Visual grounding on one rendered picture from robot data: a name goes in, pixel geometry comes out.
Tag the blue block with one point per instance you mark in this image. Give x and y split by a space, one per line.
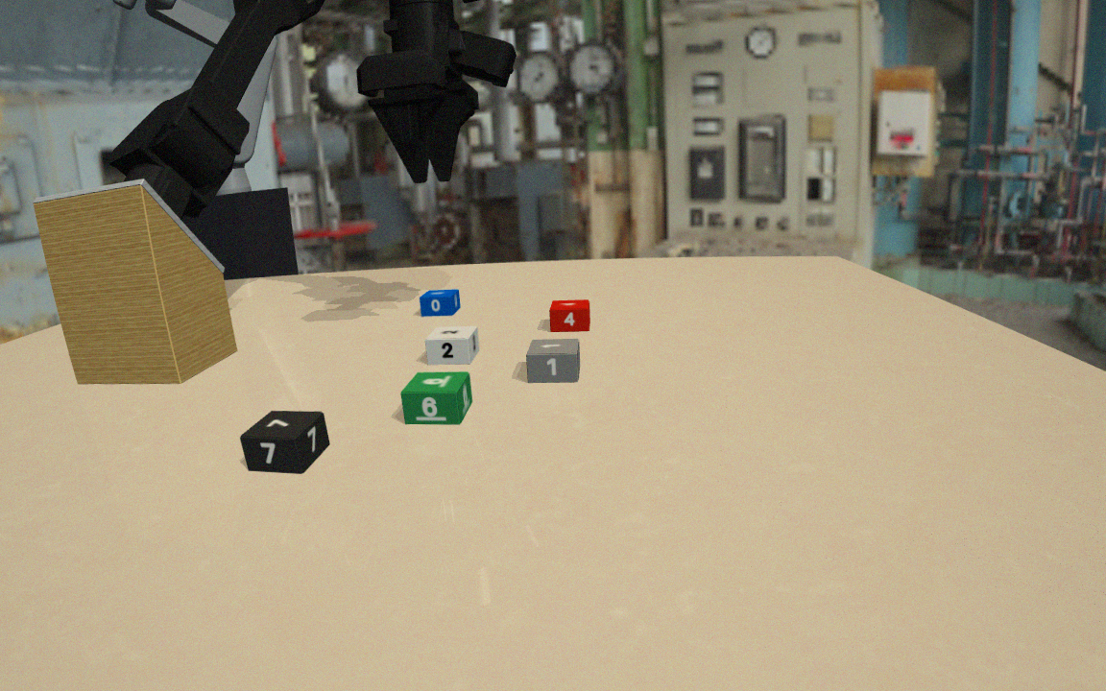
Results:
440 303

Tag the green block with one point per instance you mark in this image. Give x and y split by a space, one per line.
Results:
437 398

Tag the red block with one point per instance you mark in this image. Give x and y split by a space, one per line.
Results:
569 315

